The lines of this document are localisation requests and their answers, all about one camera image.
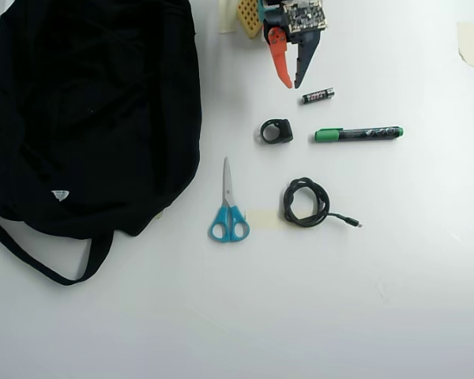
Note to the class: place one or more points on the green and black marker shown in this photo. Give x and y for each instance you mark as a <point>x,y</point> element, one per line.
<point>359,133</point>

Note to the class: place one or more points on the black battery with red print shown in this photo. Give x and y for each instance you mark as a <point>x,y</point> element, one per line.
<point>318,96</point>

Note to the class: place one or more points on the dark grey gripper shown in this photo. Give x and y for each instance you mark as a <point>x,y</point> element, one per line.
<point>299,46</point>

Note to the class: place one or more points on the yellow perforated block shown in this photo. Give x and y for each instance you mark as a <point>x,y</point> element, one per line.
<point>248,17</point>

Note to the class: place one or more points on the black fabric bag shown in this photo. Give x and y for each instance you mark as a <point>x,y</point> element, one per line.
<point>95,118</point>

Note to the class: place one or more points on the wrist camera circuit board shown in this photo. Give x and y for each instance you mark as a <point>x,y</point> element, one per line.
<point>305,16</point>

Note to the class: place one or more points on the beige masking tape piece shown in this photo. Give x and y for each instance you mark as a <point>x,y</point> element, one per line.
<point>469,43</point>
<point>262,218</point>
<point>159,215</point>
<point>228,17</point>

